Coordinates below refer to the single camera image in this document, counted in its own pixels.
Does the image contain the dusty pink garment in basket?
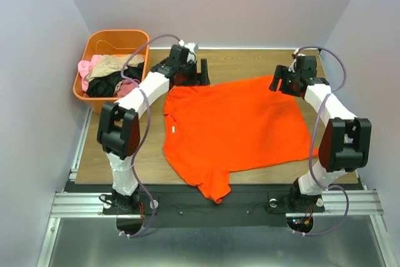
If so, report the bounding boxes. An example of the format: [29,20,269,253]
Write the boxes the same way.
[113,79,139,98]

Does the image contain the light pink garment in basket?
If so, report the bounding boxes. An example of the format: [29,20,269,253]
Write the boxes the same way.
[77,60,93,93]

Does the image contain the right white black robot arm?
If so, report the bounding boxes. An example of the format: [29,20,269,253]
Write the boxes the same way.
[269,54,372,210]

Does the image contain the orange t shirt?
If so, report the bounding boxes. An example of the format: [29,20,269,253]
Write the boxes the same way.
[163,76,318,203]

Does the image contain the orange plastic laundry basket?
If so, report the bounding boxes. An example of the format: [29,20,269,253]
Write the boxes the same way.
[73,29,149,114]

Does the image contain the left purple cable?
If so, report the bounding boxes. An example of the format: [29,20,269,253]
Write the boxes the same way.
[117,34,185,239]

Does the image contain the aluminium extrusion rail frame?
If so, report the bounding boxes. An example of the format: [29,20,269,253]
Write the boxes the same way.
[38,104,396,266]

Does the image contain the beige garment in basket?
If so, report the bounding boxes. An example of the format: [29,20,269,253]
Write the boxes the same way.
[82,54,144,82]

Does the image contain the black garment in basket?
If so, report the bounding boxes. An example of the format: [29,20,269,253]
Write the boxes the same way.
[86,63,144,98]

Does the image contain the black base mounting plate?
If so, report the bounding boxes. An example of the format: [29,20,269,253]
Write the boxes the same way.
[102,184,324,228]

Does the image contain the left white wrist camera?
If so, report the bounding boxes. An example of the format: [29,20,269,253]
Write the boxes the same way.
[178,39,198,62]

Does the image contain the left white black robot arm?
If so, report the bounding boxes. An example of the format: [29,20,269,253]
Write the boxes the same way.
[97,41,210,213]

